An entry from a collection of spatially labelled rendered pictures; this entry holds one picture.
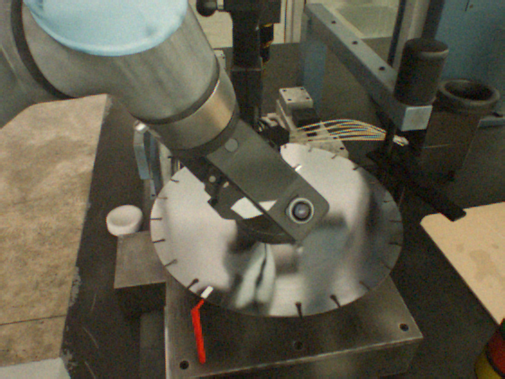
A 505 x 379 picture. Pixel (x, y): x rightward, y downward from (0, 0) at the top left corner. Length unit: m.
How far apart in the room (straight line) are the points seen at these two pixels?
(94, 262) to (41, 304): 1.00
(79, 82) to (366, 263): 0.37
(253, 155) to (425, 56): 0.33
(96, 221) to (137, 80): 0.66
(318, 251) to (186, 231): 0.17
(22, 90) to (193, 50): 0.11
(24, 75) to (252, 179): 0.18
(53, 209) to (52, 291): 0.50
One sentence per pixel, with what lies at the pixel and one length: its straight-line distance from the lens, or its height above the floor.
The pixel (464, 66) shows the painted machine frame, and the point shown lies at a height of 0.91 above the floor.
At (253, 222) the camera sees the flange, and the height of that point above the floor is 0.96.
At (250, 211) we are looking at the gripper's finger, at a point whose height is 1.01.
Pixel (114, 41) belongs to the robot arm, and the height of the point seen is 1.25.
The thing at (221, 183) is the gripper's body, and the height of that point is 1.09.
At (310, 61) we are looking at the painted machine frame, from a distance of 1.07.
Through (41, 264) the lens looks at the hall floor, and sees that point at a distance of 1.95.
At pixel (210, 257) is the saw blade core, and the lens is 0.51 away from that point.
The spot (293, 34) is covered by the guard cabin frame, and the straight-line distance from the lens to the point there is 1.73.
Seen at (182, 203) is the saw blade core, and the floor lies 0.95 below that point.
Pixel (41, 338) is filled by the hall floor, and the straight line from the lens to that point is 1.72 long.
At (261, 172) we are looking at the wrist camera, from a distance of 0.36.
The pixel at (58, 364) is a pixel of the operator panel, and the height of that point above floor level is 0.90.
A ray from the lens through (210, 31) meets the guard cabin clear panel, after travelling 1.69.
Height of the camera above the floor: 1.33
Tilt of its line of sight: 39 degrees down
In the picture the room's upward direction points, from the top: straight up
